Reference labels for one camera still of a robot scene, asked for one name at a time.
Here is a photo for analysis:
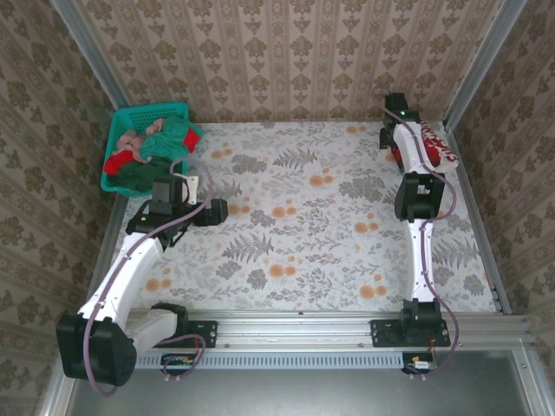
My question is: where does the white t-shirt with red print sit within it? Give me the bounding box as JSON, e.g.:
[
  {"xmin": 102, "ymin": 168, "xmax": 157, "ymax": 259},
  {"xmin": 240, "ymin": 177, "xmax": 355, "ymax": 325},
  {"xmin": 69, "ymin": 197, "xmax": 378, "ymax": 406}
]
[{"xmin": 388, "ymin": 119, "xmax": 460, "ymax": 172}]

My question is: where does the teal plastic laundry basket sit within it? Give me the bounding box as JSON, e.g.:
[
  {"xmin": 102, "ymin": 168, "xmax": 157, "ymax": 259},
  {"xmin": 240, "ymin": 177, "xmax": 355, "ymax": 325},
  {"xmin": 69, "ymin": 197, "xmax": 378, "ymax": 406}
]
[{"xmin": 100, "ymin": 101, "xmax": 205, "ymax": 198}]

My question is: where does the dark green t-shirt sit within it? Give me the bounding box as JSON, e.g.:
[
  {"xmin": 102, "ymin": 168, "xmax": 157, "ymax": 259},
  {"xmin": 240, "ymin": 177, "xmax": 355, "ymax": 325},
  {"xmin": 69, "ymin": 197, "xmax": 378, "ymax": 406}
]
[{"xmin": 108, "ymin": 155, "xmax": 186, "ymax": 192}]

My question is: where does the teal green t-shirt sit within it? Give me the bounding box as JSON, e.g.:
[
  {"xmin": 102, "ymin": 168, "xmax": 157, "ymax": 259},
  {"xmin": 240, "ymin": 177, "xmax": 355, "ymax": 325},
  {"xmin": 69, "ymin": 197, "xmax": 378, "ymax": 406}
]
[{"xmin": 139, "ymin": 114, "xmax": 205, "ymax": 165}]

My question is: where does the floral tablecloth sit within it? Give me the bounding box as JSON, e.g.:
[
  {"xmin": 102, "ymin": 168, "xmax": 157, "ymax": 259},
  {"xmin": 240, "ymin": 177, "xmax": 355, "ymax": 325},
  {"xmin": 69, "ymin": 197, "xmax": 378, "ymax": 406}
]
[{"xmin": 99, "ymin": 120, "xmax": 498, "ymax": 313}]

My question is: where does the pink t-shirt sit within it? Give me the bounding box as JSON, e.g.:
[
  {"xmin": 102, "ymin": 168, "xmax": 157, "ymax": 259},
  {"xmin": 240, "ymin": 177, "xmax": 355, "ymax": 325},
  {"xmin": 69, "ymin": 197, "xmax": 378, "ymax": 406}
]
[{"xmin": 113, "ymin": 117, "xmax": 168, "ymax": 165}]

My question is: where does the aluminium extrusion beam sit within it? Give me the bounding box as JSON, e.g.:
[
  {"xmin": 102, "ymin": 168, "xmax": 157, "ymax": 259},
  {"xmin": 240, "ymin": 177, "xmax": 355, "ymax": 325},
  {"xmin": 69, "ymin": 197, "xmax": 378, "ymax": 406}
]
[{"xmin": 63, "ymin": 309, "xmax": 537, "ymax": 353}]

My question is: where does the small circuit board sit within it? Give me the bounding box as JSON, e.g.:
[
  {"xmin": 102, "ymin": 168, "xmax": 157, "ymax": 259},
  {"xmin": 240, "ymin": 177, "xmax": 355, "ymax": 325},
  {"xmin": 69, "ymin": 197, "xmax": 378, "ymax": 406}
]
[
  {"xmin": 160, "ymin": 353, "xmax": 195, "ymax": 377},
  {"xmin": 402, "ymin": 351, "xmax": 440, "ymax": 374}
]

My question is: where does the grey sheet metal panel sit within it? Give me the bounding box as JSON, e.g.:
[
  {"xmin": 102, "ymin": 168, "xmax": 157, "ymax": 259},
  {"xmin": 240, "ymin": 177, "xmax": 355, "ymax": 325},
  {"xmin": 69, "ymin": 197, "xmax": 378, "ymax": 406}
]
[{"xmin": 36, "ymin": 348, "xmax": 555, "ymax": 416}]

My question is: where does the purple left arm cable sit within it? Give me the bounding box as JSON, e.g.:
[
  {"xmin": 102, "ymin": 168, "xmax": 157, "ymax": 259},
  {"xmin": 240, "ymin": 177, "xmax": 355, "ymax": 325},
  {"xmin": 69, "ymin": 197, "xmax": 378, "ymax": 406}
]
[{"xmin": 82, "ymin": 158, "xmax": 216, "ymax": 398}]

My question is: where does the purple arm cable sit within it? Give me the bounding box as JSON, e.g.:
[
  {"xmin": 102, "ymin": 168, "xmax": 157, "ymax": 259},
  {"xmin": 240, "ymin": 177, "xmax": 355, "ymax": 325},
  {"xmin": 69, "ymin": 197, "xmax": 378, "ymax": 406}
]
[
  {"xmin": 371, "ymin": 84, "xmax": 461, "ymax": 382},
  {"xmin": 82, "ymin": 158, "xmax": 216, "ymax": 398}
]

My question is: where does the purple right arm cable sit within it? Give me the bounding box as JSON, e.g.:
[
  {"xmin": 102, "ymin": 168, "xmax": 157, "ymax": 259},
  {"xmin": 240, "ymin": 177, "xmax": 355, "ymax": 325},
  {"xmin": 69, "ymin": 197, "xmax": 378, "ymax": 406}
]
[{"xmin": 371, "ymin": 84, "xmax": 461, "ymax": 382}]

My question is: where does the aluminium table side rail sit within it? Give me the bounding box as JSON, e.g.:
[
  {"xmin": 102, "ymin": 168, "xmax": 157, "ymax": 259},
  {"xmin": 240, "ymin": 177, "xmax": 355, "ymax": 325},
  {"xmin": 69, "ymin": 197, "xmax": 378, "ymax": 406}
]
[
  {"xmin": 445, "ymin": 125, "xmax": 513, "ymax": 316},
  {"xmin": 82, "ymin": 192, "xmax": 127, "ymax": 317}
]

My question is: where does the aluminium corner post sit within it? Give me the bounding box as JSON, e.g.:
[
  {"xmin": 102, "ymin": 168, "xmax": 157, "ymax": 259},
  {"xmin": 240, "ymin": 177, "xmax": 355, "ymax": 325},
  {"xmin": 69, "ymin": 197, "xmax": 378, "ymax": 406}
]
[
  {"xmin": 444, "ymin": 0, "xmax": 528, "ymax": 131},
  {"xmin": 49, "ymin": 0, "xmax": 140, "ymax": 129}
]

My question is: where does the grey slotted cable duct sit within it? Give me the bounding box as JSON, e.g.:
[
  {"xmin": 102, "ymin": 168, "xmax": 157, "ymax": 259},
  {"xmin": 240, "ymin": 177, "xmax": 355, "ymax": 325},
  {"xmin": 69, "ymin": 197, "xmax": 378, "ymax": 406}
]
[{"xmin": 134, "ymin": 351, "xmax": 404, "ymax": 370}]

